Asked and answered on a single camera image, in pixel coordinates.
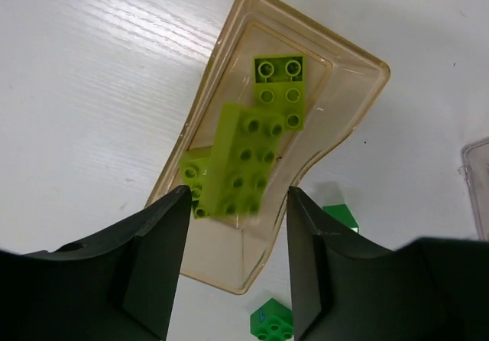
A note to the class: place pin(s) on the dark green 2x2 lego brick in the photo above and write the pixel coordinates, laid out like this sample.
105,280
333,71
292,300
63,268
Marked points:
272,321

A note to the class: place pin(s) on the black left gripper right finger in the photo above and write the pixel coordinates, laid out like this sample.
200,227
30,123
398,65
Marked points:
346,287

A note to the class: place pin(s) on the clear plastic container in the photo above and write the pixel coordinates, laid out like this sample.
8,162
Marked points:
475,165

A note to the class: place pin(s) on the tan translucent plastic container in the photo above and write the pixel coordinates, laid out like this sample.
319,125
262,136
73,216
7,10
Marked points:
342,82

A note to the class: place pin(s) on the lime 2x4 lego brick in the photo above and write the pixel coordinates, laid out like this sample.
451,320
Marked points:
239,165

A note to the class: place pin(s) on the small green 1x2 lego brick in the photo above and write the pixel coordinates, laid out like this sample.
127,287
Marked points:
342,214

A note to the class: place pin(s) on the lime printed lego brick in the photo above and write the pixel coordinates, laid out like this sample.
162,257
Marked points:
193,170

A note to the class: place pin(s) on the lime 2x2 lego brick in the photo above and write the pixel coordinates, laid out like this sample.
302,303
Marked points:
279,86

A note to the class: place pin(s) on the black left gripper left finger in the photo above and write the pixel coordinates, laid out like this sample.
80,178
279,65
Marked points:
116,284

